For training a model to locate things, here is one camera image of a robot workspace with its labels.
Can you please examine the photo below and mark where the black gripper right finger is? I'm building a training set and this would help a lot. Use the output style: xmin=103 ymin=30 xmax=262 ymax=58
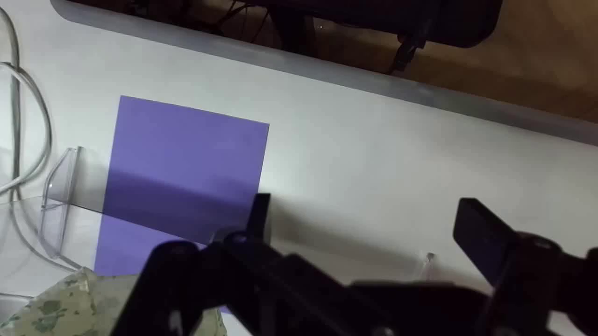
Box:
xmin=452 ymin=196 xmax=598 ymax=336

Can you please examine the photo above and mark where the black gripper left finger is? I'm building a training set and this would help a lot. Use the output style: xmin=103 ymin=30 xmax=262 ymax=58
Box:
xmin=110 ymin=192 xmax=400 ymax=336

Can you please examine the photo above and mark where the white green floral cloth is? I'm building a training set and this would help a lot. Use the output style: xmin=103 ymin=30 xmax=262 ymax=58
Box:
xmin=0 ymin=267 xmax=230 ymax=336

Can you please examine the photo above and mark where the purple rectangular mat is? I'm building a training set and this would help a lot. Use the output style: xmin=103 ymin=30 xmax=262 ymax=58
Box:
xmin=92 ymin=93 xmax=271 ymax=278

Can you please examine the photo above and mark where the transparent acrylic countertop shield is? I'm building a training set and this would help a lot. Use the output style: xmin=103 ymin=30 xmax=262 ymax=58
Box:
xmin=39 ymin=144 xmax=439 ymax=276

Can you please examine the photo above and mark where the white thin cable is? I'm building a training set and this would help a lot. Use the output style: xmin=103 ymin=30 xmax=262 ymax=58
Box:
xmin=0 ymin=185 xmax=82 ymax=300

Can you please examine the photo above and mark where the white power strip cable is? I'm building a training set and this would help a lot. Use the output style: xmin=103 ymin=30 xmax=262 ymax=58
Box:
xmin=0 ymin=6 xmax=56 ymax=198

